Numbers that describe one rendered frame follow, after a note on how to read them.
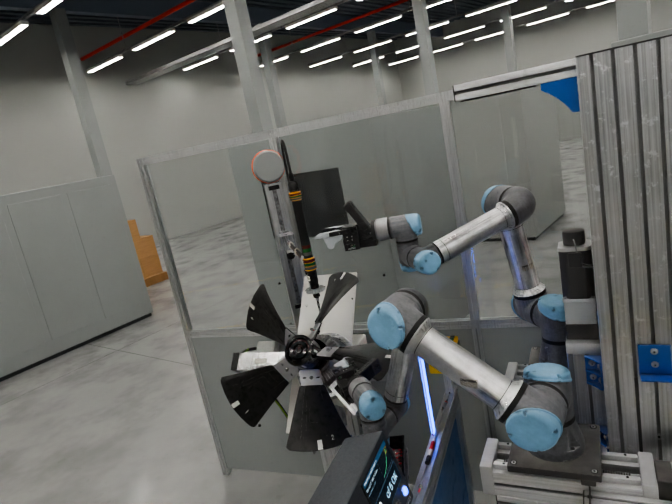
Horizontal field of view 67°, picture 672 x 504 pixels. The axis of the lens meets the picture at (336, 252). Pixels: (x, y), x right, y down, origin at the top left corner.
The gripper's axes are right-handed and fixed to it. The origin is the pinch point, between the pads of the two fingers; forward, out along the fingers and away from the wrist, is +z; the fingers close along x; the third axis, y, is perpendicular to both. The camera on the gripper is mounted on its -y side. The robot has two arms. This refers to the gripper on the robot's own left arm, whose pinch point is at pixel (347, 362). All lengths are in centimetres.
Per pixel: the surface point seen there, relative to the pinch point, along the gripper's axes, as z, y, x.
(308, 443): -5.4, 22.6, 20.0
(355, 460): -64, 15, -8
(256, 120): 631, -83, -118
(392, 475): -64, 8, 0
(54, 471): 220, 197, 97
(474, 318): 42, -71, 25
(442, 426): -7.2, -25.0, 34.9
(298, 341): 14.9, 12.8, -8.2
